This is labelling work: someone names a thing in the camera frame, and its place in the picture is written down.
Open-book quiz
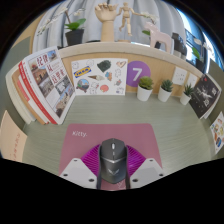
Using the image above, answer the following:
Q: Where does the small succulent in white pot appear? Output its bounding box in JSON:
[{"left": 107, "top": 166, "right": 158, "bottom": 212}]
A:
[
  {"left": 179, "top": 83, "right": 195, "bottom": 106},
  {"left": 157, "top": 78, "right": 174, "bottom": 103},
  {"left": 136, "top": 75, "right": 155, "bottom": 102}
]

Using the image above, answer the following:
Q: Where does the white book with red title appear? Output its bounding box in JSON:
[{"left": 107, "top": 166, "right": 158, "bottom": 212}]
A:
[{"left": 22, "top": 45, "right": 76, "bottom": 125}]

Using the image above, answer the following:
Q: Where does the grey computer mouse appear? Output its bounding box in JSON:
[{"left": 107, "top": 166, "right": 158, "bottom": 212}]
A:
[{"left": 97, "top": 137, "right": 129, "bottom": 184}]

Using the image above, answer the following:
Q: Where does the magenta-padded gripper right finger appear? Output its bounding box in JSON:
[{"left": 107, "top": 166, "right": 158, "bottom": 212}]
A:
[{"left": 125, "top": 143, "right": 167, "bottom": 190}]

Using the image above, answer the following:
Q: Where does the thick white book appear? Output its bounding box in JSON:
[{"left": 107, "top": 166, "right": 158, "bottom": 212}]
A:
[{"left": 5, "top": 64, "right": 36, "bottom": 124}]

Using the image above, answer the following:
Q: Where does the beige book with red title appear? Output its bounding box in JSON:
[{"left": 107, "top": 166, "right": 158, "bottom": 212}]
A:
[{"left": 0, "top": 109, "right": 28, "bottom": 163}]

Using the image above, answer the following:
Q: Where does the wooden hand model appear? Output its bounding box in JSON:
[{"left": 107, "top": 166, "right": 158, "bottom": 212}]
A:
[{"left": 94, "top": 2, "right": 120, "bottom": 43}]

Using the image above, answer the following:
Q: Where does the glass window with railing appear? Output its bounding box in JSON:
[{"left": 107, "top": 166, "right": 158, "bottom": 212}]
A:
[{"left": 176, "top": 8, "right": 224, "bottom": 68}]

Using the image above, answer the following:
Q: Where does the white sticker sheet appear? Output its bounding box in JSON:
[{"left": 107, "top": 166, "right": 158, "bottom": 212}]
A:
[{"left": 70, "top": 58, "right": 129, "bottom": 97}]

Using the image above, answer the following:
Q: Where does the white wall socket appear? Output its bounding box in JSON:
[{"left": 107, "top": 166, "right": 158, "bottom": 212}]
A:
[
  {"left": 186, "top": 72, "right": 199, "bottom": 88},
  {"left": 171, "top": 66, "right": 189, "bottom": 87}
]

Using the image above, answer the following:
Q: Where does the black photo book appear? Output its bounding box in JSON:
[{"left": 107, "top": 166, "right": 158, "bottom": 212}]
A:
[{"left": 188, "top": 73, "right": 222, "bottom": 120}]

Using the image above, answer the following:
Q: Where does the black horse figure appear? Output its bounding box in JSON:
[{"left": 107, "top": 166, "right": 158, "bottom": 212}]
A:
[{"left": 170, "top": 32, "right": 188, "bottom": 58}]

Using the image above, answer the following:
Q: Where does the wooden artist mannequin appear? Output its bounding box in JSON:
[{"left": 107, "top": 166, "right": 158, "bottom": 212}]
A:
[{"left": 116, "top": 1, "right": 138, "bottom": 37}]

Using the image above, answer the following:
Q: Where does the purple round number sticker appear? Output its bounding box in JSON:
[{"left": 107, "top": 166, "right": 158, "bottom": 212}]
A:
[{"left": 125, "top": 60, "right": 152, "bottom": 88}]

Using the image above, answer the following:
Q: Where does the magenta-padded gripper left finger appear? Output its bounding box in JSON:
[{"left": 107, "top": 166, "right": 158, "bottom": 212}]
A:
[{"left": 58, "top": 143, "right": 101, "bottom": 190}]

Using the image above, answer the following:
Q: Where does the pink mouse pad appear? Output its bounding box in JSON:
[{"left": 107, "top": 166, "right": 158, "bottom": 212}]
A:
[{"left": 58, "top": 123, "right": 163, "bottom": 191}]

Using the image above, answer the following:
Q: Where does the grey curtain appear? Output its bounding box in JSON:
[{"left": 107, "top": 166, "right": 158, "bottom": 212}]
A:
[{"left": 31, "top": 0, "right": 188, "bottom": 51}]

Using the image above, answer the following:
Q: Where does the colourful sticker sheet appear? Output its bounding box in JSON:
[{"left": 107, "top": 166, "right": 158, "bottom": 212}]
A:
[{"left": 209, "top": 110, "right": 224, "bottom": 155}]

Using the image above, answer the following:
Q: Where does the white orchid in black pot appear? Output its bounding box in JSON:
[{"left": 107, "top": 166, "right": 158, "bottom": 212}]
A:
[
  {"left": 35, "top": 7, "right": 87, "bottom": 47},
  {"left": 139, "top": 11, "right": 159, "bottom": 37},
  {"left": 191, "top": 38, "right": 209, "bottom": 68}
]

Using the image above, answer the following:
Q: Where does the pink horse figure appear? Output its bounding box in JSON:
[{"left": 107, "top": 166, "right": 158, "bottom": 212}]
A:
[{"left": 148, "top": 22, "right": 175, "bottom": 54}]

